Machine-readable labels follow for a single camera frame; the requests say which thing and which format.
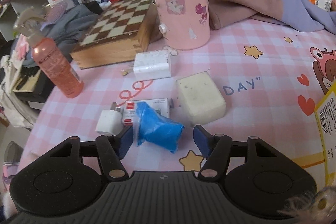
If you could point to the small white usb charger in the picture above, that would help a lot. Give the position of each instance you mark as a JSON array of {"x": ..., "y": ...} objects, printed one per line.
[{"x": 110, "y": 121}]

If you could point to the wooden chess board box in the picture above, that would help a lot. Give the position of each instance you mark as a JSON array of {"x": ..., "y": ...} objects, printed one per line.
[{"x": 122, "y": 31}]

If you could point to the mauve and purple cloth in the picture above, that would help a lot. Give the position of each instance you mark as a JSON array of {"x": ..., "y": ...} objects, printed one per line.
[{"x": 301, "y": 15}]

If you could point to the yellow cardboard box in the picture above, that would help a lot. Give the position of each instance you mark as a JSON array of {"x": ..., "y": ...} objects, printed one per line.
[{"x": 325, "y": 117}]

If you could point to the white power adapter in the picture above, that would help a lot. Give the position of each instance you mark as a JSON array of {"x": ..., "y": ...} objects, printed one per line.
[{"x": 151, "y": 65}]

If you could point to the cream white eraser block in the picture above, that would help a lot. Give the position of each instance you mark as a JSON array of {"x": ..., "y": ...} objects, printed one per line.
[{"x": 200, "y": 99}]

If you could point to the pink checkered tablecloth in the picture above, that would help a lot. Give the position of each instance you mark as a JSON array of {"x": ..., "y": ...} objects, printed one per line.
[{"x": 264, "y": 72}]

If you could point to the orange spray bottle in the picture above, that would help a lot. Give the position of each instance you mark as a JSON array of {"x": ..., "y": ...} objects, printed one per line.
[{"x": 48, "y": 56}]

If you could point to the lower orange white carton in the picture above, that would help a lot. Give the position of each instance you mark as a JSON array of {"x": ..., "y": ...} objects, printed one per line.
[{"x": 323, "y": 4}]

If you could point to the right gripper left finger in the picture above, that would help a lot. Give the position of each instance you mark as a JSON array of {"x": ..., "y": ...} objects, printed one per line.
[{"x": 111, "y": 150}]

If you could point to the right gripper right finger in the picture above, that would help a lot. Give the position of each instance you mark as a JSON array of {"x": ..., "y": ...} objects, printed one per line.
[{"x": 216, "y": 150}]

